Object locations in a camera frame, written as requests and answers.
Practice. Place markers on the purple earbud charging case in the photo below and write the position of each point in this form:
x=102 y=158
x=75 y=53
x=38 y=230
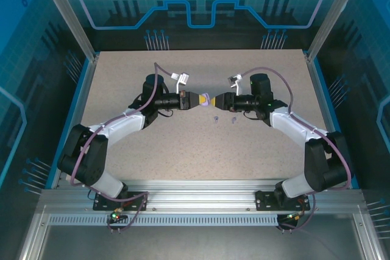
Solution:
x=206 y=95

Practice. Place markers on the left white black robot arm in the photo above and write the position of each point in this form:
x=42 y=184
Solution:
x=91 y=162

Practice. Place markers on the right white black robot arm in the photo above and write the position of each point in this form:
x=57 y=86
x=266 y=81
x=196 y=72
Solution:
x=317 y=162

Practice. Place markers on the right connector board with LEDs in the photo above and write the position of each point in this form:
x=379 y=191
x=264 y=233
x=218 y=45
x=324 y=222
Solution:
x=292 y=216

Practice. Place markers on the connector board with leds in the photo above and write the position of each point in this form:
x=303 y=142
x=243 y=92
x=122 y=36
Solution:
x=292 y=216
x=115 y=217

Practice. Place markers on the left connector board with LEDs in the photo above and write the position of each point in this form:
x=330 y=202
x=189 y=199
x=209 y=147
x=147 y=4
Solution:
x=115 y=217

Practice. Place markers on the left aluminium table side rail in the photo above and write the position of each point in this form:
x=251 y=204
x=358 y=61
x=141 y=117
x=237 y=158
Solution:
x=84 y=89

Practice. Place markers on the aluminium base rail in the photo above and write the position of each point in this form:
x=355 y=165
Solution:
x=201 y=194

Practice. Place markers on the right aluminium frame post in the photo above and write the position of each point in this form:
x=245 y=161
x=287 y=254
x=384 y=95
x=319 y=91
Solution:
x=334 y=13

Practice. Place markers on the aluminium frame post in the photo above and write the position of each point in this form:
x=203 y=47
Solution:
x=334 y=13
x=68 y=13

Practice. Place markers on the left aluminium frame post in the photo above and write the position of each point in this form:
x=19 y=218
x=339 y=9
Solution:
x=68 y=13

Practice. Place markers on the aluminium lower frame tray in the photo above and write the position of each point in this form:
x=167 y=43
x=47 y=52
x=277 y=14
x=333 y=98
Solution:
x=198 y=241

